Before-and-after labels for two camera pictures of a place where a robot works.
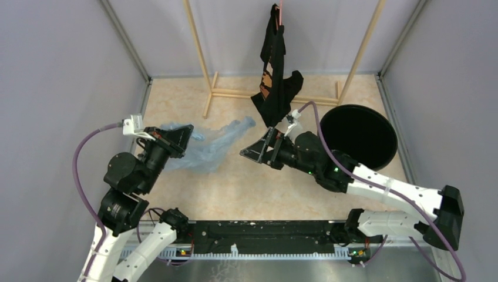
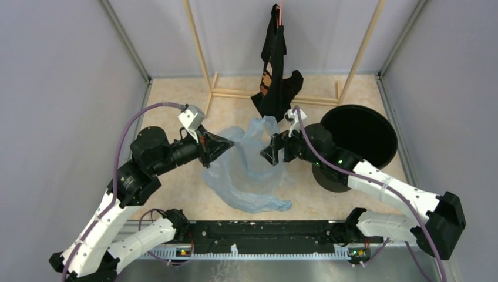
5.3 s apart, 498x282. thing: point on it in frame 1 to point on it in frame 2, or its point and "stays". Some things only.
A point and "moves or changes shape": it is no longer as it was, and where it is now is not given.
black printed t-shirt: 277,91 stays
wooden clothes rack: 340,98 stays
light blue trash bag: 208,148 moves or changes shape
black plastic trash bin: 360,133 stays
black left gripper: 179,138 to 212,146
